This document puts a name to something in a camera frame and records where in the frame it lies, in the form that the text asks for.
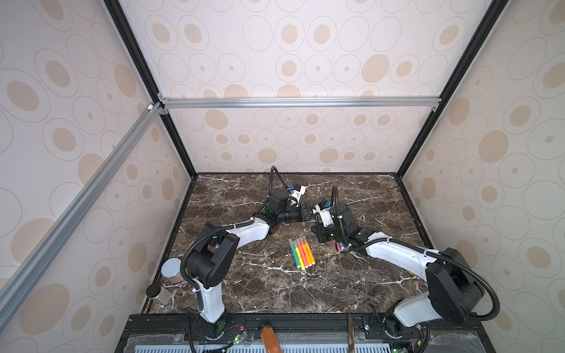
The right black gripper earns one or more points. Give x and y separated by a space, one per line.
322 230

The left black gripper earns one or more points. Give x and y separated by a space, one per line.
303 212

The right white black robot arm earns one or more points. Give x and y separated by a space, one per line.
454 291

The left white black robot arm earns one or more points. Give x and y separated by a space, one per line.
209 258

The yellow marker pen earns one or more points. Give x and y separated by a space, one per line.
298 254

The orange marker pen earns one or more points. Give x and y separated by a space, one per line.
307 251

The red marker pen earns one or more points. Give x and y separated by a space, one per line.
303 254

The green marker pen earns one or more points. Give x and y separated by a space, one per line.
294 254

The brown wooden stick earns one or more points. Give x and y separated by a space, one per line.
350 334

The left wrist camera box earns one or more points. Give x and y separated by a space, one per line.
296 192

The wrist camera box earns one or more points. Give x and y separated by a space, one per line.
296 192
323 211

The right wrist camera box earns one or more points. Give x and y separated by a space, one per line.
323 211

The horizontal aluminium frame bar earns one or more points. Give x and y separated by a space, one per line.
315 102

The orange brown tool handle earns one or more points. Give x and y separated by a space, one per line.
269 339

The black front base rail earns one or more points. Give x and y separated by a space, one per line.
297 332

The left diagonal aluminium frame bar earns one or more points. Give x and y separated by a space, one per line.
34 267

